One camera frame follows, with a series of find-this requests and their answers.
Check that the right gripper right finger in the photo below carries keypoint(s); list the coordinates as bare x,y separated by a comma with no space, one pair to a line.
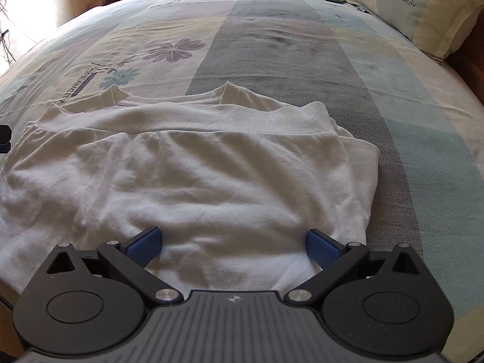
337,261

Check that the patchwork pastel bed sheet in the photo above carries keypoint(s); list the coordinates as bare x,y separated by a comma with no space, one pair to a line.
425,120

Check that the front pastel pillow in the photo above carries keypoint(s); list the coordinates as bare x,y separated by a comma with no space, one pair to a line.
436,27

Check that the white printed sweatshirt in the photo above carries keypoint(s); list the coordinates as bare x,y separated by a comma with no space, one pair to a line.
233,179

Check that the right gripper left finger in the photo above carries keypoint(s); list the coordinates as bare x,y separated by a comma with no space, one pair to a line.
126,262

